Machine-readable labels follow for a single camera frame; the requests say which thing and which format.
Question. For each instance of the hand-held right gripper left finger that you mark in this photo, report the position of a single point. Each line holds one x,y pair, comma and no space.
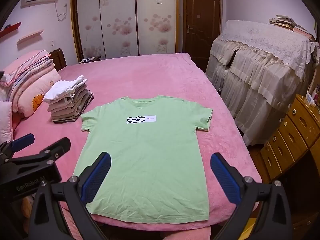
96,177

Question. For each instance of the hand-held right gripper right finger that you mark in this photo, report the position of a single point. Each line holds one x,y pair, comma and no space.
225,177

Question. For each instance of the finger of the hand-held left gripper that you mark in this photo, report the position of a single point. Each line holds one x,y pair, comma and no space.
23,141
55,150

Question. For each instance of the green t-shirt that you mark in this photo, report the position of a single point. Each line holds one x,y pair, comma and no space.
150,155

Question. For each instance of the stack of folded clothes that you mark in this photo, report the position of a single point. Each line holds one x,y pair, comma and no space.
67,97

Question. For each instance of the white printed cushion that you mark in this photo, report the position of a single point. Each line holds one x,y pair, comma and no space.
5,122

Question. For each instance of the pink cartoon print quilt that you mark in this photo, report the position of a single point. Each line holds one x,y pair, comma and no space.
32,95

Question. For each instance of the pink fleece cloth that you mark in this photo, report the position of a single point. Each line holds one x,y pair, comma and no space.
75,227

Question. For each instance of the yellow object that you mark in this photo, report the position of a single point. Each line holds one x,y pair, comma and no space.
247,230

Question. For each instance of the folded striped quilt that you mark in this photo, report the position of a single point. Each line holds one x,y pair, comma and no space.
37,73

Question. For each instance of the pink ruffled pillow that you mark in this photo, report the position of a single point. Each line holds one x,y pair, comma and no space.
22,65

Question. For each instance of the wooden drawer chest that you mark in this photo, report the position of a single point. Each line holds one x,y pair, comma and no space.
295,132

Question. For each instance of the dark wooden headboard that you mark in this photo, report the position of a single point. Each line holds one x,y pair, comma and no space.
58,58

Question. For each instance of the pink fleece bed blanket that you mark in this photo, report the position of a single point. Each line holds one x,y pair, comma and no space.
162,75

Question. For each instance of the cream lace furniture cover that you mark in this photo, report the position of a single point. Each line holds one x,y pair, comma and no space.
262,62

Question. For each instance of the floral sliding door wardrobe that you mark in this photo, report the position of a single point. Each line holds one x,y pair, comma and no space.
120,20

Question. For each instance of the brown wooden door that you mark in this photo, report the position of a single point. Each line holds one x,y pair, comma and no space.
200,22

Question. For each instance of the pile of books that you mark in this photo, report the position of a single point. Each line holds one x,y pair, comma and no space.
287,22

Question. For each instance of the light wooden wall shelf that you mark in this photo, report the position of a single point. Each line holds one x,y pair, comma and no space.
30,37

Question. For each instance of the red wall shelf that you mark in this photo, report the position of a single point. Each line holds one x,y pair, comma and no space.
10,28

